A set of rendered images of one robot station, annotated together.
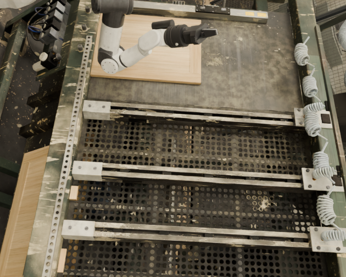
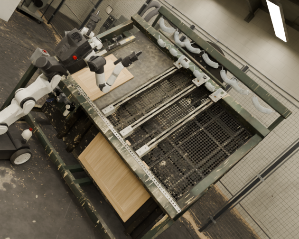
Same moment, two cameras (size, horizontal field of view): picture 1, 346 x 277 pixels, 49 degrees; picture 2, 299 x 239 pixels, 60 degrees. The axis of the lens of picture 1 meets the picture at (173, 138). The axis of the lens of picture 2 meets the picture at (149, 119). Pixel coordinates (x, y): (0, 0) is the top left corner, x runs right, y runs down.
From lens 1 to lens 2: 1.24 m
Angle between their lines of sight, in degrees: 18
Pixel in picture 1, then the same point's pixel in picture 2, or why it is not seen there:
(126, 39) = (91, 79)
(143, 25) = not seen: hidden behind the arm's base
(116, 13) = (102, 66)
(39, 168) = (93, 155)
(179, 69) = (122, 77)
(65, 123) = (102, 123)
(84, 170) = (126, 132)
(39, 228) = (129, 160)
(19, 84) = not seen: hidden behind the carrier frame
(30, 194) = (98, 167)
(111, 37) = (103, 77)
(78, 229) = (143, 150)
